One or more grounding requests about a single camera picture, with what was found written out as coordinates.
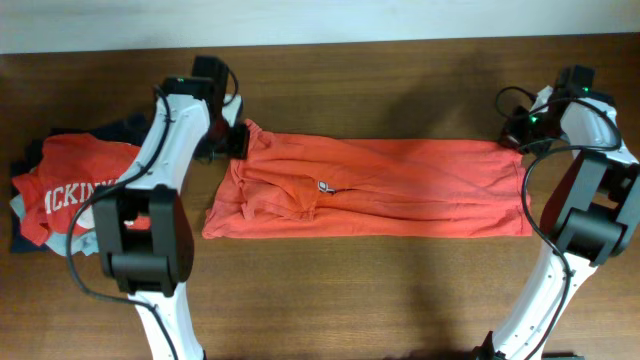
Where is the red soccer t-shirt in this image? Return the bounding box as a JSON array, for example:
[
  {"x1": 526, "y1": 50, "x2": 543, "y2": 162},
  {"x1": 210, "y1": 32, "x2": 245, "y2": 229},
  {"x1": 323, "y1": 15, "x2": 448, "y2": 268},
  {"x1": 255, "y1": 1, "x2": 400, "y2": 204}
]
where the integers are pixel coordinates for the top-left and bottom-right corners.
[{"x1": 202, "y1": 121, "x2": 532, "y2": 239}]

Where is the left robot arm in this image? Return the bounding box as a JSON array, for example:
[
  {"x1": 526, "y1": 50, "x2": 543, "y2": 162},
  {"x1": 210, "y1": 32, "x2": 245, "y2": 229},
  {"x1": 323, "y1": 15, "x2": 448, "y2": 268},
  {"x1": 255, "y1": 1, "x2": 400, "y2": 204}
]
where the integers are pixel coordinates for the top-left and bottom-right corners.
[{"x1": 91, "y1": 56, "x2": 250, "y2": 359}]

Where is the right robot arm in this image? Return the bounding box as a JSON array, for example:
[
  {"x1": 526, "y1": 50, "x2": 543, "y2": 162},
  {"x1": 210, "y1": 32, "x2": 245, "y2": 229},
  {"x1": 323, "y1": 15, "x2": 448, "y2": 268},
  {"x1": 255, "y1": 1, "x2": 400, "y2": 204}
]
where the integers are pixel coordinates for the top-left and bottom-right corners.
[{"x1": 471, "y1": 65, "x2": 639, "y2": 360}]

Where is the folded navy garment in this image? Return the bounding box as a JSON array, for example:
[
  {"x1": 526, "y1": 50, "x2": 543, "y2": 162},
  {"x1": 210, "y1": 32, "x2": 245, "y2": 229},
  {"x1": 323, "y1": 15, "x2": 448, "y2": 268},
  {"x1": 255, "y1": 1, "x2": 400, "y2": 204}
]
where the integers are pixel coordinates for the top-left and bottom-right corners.
[{"x1": 9, "y1": 113, "x2": 148, "y2": 254}]

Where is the folded red McKinney t-shirt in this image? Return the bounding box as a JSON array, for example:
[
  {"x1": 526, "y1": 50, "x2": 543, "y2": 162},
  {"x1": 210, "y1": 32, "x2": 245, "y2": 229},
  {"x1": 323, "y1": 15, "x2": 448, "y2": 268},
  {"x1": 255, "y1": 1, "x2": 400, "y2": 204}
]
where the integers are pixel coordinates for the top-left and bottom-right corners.
[{"x1": 12, "y1": 134, "x2": 140, "y2": 245}]

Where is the folded light grey garment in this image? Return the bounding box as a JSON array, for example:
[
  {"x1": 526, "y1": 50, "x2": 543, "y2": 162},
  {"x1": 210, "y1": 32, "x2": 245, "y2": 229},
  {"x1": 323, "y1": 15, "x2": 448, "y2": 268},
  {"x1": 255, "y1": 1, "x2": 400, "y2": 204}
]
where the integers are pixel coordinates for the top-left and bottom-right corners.
[{"x1": 9, "y1": 195, "x2": 99, "y2": 256}]

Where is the right black camera cable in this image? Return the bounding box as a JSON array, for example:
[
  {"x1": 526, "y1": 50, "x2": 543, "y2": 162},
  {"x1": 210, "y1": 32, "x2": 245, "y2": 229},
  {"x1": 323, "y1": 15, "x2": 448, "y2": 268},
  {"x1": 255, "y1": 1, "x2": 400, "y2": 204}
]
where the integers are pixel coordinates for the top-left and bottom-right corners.
[{"x1": 494, "y1": 86, "x2": 624, "y2": 360}]

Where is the black camera cable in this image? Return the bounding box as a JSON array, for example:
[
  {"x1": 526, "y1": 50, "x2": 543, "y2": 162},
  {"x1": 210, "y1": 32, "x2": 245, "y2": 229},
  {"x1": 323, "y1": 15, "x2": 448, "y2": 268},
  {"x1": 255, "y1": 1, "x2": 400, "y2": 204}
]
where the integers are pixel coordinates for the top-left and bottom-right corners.
[
  {"x1": 64, "y1": 64, "x2": 241, "y2": 360},
  {"x1": 494, "y1": 86, "x2": 624, "y2": 360}
]

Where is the left black camera cable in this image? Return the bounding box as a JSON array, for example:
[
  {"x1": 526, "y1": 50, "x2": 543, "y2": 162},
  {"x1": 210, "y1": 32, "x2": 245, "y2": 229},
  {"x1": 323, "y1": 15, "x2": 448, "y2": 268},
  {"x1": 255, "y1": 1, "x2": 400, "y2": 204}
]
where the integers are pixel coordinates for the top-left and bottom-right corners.
[{"x1": 64, "y1": 64, "x2": 241, "y2": 360}]

